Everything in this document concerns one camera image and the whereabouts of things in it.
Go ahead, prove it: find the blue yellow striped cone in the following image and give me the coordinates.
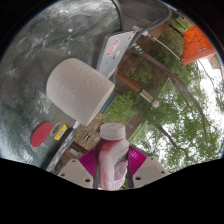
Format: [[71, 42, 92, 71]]
[[132, 42, 144, 54]]

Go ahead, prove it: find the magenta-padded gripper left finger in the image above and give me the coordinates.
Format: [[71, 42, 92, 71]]
[[57, 148, 101, 190]]

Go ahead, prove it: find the flat round red coaster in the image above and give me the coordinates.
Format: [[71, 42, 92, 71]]
[[30, 120, 53, 148]]

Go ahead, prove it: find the black laptop with stickers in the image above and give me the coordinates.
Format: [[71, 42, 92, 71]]
[[44, 128, 76, 173]]

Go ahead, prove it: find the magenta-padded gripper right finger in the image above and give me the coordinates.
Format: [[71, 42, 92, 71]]
[[127, 144, 171, 190]]

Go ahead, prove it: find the white textured cup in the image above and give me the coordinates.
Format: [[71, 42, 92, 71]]
[[45, 57, 116, 127]]

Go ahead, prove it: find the silver laptop with stickers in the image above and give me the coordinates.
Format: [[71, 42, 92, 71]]
[[95, 30, 137, 79]]

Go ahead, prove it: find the tall green tree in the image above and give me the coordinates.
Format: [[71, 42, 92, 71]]
[[128, 48, 224, 168]]

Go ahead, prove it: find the pink drink bottle white cap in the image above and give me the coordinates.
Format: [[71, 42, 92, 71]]
[[94, 122, 130, 192]]

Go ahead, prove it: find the wooden lamp post with globe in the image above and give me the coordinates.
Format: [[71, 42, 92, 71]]
[[115, 70, 160, 109]]

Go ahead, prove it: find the orange canopy on white pole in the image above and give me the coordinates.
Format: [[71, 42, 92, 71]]
[[143, 24, 217, 66]]

